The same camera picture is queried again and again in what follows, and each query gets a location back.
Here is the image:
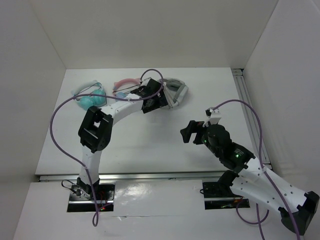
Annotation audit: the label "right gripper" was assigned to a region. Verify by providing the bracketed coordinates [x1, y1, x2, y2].
[179, 120, 221, 157]

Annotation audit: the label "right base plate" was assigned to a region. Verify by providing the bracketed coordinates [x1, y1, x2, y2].
[199, 181, 250, 210]

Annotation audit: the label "teal headphones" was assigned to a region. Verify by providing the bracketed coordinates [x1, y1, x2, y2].
[71, 80, 107, 111]

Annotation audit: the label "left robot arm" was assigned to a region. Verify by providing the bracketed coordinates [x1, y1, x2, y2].
[77, 78, 168, 200]

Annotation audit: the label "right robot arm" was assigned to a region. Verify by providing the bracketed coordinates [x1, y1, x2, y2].
[180, 120, 320, 236]

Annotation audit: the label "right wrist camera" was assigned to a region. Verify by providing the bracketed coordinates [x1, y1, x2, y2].
[202, 107, 222, 127]

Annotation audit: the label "left base plate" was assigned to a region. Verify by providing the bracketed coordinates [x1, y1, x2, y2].
[66, 182, 116, 213]

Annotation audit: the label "pink blue headphones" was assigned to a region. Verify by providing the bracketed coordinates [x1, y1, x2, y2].
[112, 78, 141, 99]

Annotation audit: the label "aluminium front rail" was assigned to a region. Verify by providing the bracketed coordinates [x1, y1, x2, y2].
[39, 171, 224, 182]

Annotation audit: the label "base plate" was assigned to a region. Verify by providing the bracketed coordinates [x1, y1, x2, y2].
[66, 182, 116, 213]
[199, 181, 250, 210]

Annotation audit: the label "white grey headphones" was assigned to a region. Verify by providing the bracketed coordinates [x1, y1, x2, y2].
[159, 78, 189, 110]

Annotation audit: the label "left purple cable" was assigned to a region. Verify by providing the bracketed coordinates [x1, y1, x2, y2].
[50, 69, 165, 227]

